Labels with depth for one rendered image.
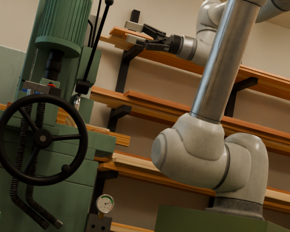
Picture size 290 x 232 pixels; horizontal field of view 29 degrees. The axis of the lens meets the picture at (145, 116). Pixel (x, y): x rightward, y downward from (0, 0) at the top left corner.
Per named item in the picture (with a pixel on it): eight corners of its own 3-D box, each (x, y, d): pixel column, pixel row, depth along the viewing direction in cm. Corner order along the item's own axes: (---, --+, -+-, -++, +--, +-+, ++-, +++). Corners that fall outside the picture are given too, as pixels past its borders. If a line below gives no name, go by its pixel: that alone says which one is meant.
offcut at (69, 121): (66, 127, 202) (68, 117, 203) (77, 129, 202) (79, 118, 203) (64, 125, 199) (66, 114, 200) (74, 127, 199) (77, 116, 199)
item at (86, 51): (75, 79, 235) (83, 45, 238) (72, 83, 243) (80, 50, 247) (95, 84, 237) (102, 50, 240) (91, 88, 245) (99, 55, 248)
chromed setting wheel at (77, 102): (69, 120, 221) (76, 89, 224) (65, 124, 233) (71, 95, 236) (76, 122, 222) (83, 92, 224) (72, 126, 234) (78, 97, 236)
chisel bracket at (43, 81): (36, 99, 207) (41, 77, 209) (33, 106, 221) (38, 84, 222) (56, 104, 209) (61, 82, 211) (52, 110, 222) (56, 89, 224)
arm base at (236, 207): (267, 226, 191) (269, 210, 193) (263, 222, 171) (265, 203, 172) (213, 217, 197) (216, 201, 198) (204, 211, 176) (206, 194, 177)
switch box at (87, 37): (80, 47, 248) (88, 13, 251) (77, 53, 257) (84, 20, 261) (94, 50, 249) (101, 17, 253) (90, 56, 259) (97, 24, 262)
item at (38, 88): (21, 91, 186) (25, 75, 188) (19, 97, 197) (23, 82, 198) (60, 101, 189) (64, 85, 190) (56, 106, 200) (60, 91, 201)
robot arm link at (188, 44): (186, 55, 228) (172, 50, 227) (194, 34, 224) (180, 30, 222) (189, 64, 220) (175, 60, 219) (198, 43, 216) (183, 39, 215)
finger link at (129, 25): (143, 26, 222) (143, 25, 223) (126, 20, 221) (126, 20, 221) (141, 32, 224) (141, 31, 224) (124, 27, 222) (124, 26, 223)
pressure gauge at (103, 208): (93, 217, 188) (98, 192, 190) (91, 216, 192) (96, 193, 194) (111, 220, 190) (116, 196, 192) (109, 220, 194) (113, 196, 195)
